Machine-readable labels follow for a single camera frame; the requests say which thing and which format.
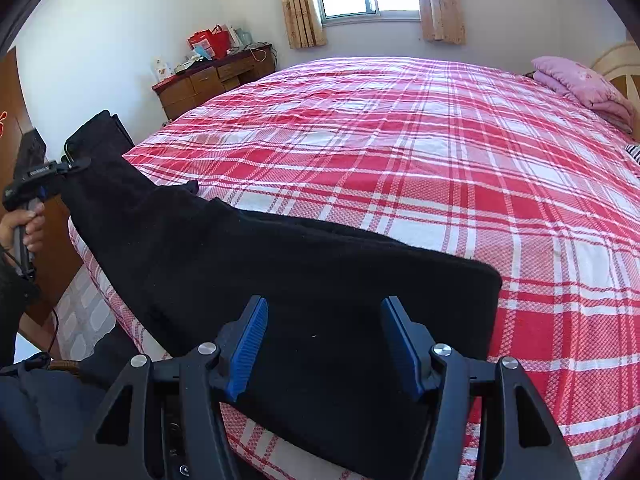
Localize black pants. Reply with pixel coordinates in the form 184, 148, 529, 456
62, 112, 502, 479

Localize person's left hand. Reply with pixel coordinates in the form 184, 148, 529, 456
0, 203, 46, 256

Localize brown wooden desk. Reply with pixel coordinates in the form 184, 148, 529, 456
152, 42, 276, 120

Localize white patterned mattress side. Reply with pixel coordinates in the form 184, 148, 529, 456
55, 266, 116, 361

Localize red bag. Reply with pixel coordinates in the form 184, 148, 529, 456
188, 25, 231, 60

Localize left beige curtain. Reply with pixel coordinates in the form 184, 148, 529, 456
281, 0, 326, 50

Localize beige curtain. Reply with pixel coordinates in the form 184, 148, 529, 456
419, 0, 466, 46
281, 0, 326, 50

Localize red white plaid bedsheet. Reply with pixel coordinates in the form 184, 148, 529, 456
67, 55, 640, 480

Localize striped pillow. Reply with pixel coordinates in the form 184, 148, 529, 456
625, 144, 640, 164

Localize folded pink blanket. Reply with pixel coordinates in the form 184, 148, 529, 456
532, 56, 636, 134

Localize cream wooden headboard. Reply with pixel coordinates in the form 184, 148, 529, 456
591, 41, 640, 108

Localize right beige curtain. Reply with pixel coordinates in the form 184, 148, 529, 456
419, 0, 466, 46

